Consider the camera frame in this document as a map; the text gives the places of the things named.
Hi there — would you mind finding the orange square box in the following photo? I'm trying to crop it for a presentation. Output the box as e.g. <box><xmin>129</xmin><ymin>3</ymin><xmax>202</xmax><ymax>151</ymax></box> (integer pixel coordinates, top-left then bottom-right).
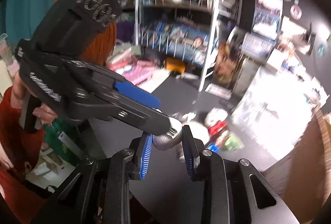
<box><xmin>165</xmin><ymin>58</ymin><xmax>186</xmax><ymax>73</ymax></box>

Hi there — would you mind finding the anime boy poster card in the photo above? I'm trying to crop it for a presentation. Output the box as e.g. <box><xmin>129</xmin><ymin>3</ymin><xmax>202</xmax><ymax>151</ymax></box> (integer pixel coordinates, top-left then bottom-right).
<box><xmin>140</xmin><ymin>21</ymin><xmax>209</xmax><ymax>67</ymax></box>

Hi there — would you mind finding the brown cardboard box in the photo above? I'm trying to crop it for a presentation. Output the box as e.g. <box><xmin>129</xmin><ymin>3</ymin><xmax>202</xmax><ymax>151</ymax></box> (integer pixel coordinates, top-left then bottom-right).
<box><xmin>262</xmin><ymin>109</ymin><xmax>330</xmax><ymax>223</ymax></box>

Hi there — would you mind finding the peach squishy ball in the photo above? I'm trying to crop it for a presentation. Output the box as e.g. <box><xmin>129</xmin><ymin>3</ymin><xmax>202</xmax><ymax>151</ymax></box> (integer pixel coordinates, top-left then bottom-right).
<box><xmin>152</xmin><ymin>117</ymin><xmax>182</xmax><ymax>151</ymax></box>

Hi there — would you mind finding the person's left hand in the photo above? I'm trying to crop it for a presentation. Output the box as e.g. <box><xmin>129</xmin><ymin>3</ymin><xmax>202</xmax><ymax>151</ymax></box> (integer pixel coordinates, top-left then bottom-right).
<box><xmin>10</xmin><ymin>72</ymin><xmax>58</xmax><ymax>124</ymax></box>

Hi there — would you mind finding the white metal wire shelf rack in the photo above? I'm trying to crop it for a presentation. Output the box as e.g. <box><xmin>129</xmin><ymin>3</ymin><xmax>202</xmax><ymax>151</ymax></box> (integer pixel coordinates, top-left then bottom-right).
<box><xmin>133</xmin><ymin>0</ymin><xmax>242</xmax><ymax>90</ymax></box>

